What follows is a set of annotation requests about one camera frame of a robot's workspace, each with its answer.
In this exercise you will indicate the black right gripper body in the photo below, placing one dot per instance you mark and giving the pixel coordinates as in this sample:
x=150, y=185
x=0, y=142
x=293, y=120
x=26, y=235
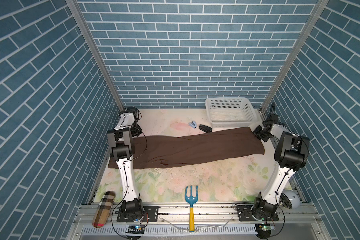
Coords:
x=259, y=132

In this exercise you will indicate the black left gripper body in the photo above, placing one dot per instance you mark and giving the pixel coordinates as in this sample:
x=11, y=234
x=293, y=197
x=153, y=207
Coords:
x=134, y=129

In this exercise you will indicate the brown trousers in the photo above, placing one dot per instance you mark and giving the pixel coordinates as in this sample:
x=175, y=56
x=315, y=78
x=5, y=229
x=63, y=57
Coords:
x=165, y=152

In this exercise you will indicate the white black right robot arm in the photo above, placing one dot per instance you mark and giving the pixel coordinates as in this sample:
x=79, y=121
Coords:
x=291, y=155

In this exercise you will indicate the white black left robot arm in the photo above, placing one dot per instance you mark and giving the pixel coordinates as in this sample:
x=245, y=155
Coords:
x=122, y=150

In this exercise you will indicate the white plastic basket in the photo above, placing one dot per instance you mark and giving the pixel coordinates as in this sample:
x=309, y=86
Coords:
x=230, y=112

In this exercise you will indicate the black stapler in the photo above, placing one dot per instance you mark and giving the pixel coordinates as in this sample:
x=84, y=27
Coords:
x=205, y=129

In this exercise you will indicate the brown tinted plastic cup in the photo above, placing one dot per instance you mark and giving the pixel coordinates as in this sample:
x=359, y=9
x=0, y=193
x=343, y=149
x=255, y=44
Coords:
x=103, y=210

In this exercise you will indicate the teal garden fork yellow handle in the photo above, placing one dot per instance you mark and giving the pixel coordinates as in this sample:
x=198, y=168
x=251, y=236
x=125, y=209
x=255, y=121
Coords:
x=191, y=200

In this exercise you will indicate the aluminium front rail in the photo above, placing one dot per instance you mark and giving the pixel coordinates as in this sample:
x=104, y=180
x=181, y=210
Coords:
x=168, y=221

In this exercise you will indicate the aluminium corner post left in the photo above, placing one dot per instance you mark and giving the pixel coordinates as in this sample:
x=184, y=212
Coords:
x=81, y=22

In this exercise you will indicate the aluminium corner post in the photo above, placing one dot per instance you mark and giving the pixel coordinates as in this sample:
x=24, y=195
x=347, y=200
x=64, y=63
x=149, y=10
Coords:
x=81, y=22
x=306, y=30

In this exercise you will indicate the aluminium corner post right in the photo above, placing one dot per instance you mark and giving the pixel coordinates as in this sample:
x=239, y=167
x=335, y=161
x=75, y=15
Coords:
x=306, y=30

